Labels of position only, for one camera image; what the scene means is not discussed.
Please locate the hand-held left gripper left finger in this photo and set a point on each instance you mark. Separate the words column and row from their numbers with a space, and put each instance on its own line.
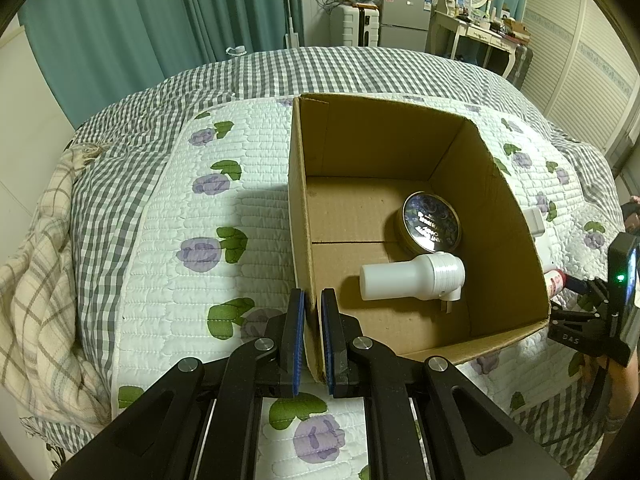
column 297, row 340

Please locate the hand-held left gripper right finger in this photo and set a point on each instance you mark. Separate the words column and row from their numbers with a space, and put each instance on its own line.
column 327, row 340

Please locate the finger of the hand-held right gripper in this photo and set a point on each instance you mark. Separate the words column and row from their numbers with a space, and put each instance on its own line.
column 582, row 286
column 580, row 316

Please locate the white power adapter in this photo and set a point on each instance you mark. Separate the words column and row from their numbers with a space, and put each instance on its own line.
column 534, row 222

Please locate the brown cardboard box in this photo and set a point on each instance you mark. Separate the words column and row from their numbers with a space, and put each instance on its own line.
column 350, row 210

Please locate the person's right forearm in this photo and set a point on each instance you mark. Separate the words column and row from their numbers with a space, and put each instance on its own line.
column 622, row 400

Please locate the person's right hand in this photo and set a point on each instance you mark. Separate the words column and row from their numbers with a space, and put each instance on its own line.
column 584, row 366

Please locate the white plastic bottle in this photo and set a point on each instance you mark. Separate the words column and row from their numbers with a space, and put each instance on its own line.
column 400, row 280

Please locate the round dark tin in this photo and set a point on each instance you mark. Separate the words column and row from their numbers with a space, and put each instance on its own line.
column 430, row 222

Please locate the white floral quilt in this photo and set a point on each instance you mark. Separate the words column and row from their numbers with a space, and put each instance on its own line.
column 200, row 210

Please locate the dark suitcase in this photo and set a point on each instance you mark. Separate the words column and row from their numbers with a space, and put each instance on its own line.
column 520, row 67

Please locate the white louvred wardrobe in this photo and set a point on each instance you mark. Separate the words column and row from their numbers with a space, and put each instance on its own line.
column 580, row 45

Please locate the grey checked duvet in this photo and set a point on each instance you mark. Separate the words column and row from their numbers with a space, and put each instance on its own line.
column 125, row 160

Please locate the beige plaid blanket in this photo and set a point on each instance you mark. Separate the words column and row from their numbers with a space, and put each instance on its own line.
column 40, row 285

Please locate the white dressing table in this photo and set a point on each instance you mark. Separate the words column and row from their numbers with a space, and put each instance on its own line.
column 475, row 35

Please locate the small white object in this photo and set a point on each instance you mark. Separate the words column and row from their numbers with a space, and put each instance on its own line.
column 236, row 50

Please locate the white suitcase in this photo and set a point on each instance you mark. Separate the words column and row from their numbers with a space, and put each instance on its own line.
column 350, row 25

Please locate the silver fridge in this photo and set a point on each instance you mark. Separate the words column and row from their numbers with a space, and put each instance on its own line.
column 405, row 20

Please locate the white pole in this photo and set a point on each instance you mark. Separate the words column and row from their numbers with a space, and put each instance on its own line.
column 290, row 10

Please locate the teal curtain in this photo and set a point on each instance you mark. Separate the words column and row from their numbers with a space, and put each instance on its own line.
column 125, row 10

